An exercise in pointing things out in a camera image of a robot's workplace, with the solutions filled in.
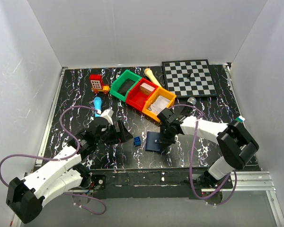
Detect navy blue card holder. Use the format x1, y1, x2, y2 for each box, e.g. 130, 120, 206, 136
145, 131, 162, 153

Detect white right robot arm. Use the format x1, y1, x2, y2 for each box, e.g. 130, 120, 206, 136
158, 106, 259, 187

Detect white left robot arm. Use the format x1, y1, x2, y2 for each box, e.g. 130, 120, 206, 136
6, 117, 133, 224

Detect white cards stack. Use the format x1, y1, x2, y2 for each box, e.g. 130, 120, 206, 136
148, 96, 170, 115

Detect black silver microphone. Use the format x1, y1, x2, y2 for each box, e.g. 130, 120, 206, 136
182, 97, 197, 116

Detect blue lego brick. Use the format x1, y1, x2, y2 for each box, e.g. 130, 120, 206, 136
133, 136, 142, 147

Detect blue toy microphone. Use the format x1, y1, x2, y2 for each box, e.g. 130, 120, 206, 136
93, 97, 102, 117

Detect yellow plastic bin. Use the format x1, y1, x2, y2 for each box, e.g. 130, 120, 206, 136
142, 87, 177, 122

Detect red plastic bin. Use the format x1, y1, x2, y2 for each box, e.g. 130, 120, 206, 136
125, 78, 158, 112

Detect green plastic bin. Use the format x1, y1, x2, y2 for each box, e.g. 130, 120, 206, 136
110, 70, 142, 102

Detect black white chessboard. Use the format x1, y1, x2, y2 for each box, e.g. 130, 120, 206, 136
162, 59, 218, 98

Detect red yellow toy train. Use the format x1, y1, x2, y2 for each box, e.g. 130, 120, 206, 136
89, 74, 110, 95

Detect cream toy microphone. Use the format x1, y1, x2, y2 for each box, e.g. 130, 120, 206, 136
144, 68, 161, 87

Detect green lego brick stack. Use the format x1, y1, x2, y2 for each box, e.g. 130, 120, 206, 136
235, 115, 245, 123

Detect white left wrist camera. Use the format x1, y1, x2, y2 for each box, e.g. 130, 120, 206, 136
100, 108, 114, 125

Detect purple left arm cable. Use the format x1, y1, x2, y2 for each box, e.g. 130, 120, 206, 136
0, 105, 107, 216

